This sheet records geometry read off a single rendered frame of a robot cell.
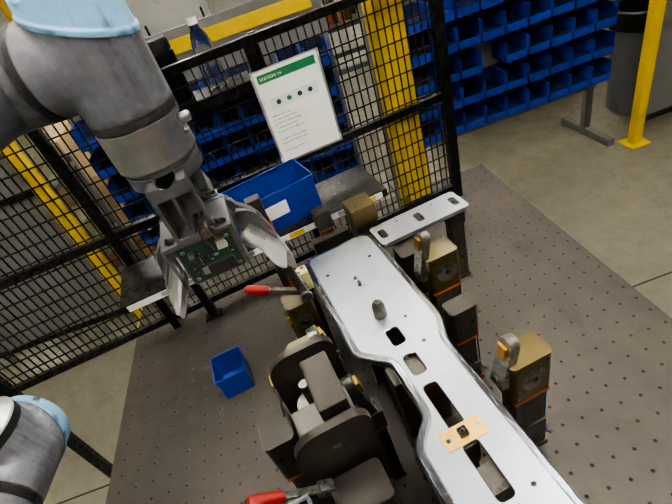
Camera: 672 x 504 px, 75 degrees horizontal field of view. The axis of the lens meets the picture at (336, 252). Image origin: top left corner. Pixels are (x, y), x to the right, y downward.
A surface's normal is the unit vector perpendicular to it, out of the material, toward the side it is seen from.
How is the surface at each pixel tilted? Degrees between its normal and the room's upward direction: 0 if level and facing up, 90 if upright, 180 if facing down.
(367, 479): 0
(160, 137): 91
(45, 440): 83
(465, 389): 0
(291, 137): 90
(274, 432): 0
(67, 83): 103
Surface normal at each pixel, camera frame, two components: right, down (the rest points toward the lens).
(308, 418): -0.26, -0.75
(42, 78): 0.11, 0.57
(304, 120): 0.35, 0.51
